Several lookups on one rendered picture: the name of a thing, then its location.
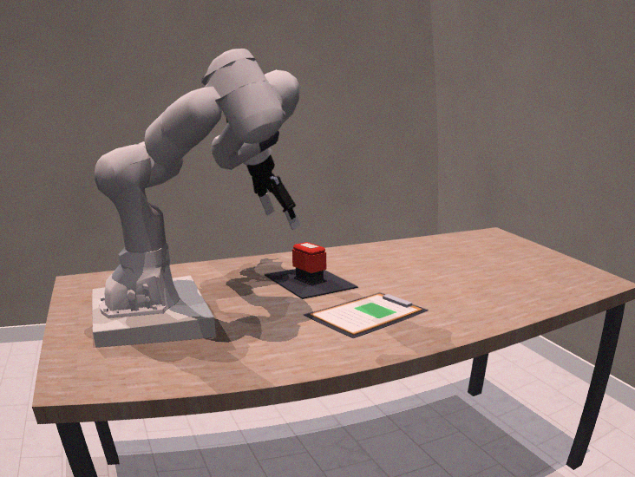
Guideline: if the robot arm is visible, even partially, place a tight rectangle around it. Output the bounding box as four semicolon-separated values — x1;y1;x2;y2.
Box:
95;49;299;318

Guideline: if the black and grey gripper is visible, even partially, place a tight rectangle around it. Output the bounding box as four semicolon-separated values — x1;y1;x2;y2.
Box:
246;155;300;230

